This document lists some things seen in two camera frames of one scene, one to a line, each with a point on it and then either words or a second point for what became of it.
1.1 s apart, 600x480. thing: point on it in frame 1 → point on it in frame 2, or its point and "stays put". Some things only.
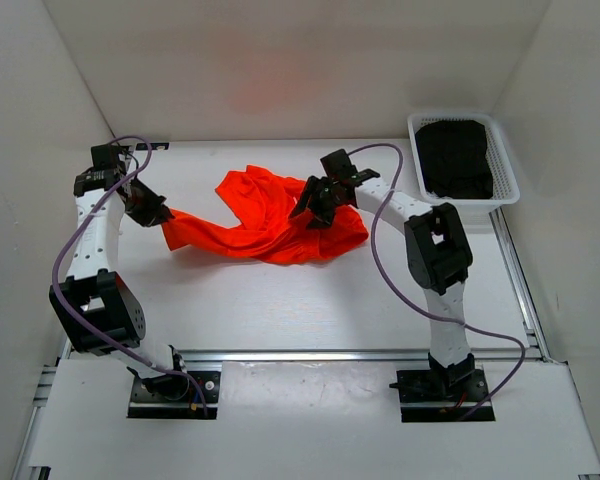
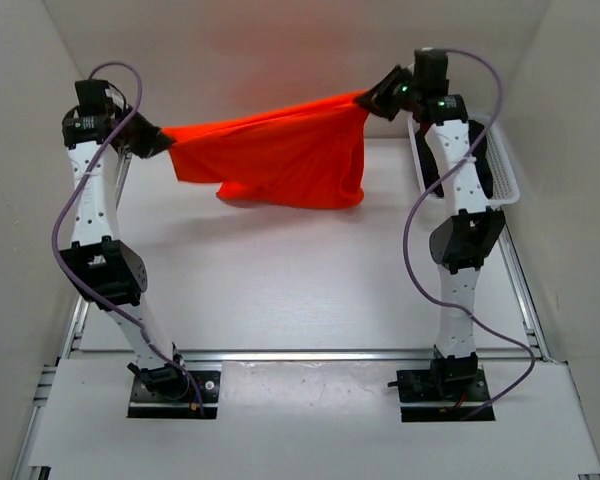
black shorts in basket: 453,159 stays put
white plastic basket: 504,183 stays put
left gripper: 155,213 → 151,140
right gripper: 313,186 → 378,100
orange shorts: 258,220 → 305,155
